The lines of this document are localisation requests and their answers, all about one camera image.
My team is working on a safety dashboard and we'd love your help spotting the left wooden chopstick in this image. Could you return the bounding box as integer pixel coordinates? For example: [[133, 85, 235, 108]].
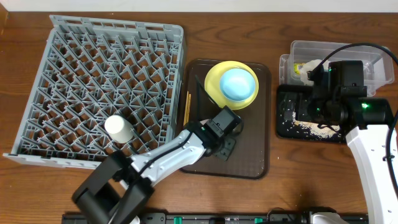
[[183, 90, 190, 127]]

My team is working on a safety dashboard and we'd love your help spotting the white paper napkin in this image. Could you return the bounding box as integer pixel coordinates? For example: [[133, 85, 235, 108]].
[[298, 59, 321, 86]]

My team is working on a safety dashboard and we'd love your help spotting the grey plastic dish rack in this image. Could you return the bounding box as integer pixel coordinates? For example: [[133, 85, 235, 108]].
[[6, 15, 186, 169]]

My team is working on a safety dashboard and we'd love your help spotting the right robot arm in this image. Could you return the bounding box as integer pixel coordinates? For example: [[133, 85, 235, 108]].
[[295, 93, 397, 223]]

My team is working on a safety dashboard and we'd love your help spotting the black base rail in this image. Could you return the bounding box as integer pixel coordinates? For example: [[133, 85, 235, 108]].
[[61, 208, 369, 224]]

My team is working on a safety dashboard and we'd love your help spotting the white cup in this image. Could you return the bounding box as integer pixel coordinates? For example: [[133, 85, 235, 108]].
[[104, 115, 134, 143]]

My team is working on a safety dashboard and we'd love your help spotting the brown serving tray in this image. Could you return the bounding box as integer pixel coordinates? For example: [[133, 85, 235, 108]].
[[176, 59, 272, 180]]

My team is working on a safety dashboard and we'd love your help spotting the right wooden chopstick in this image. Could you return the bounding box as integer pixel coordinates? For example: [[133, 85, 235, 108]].
[[183, 92, 192, 125]]

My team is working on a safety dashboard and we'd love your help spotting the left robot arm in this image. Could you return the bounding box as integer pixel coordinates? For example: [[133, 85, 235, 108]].
[[72, 119, 240, 223]]

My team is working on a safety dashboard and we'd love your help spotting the clear plastic bin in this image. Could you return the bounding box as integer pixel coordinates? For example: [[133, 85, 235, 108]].
[[279, 40, 395, 96]]

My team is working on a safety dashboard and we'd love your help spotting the spilled rice food waste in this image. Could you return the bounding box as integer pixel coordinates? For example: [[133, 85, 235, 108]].
[[281, 93, 346, 139]]

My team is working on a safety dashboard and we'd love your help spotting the light blue bowl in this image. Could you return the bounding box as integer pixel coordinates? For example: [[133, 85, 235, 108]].
[[220, 68, 256, 101]]

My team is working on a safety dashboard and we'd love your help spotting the black waste tray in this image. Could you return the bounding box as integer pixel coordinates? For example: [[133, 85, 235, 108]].
[[275, 84, 349, 145]]

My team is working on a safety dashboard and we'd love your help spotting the wooden chopstick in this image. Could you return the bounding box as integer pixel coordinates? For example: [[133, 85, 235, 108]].
[[183, 92, 192, 125], [183, 90, 190, 127]]

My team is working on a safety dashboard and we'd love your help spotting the yellow plate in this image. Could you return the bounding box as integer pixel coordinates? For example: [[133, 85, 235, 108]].
[[205, 61, 259, 110]]

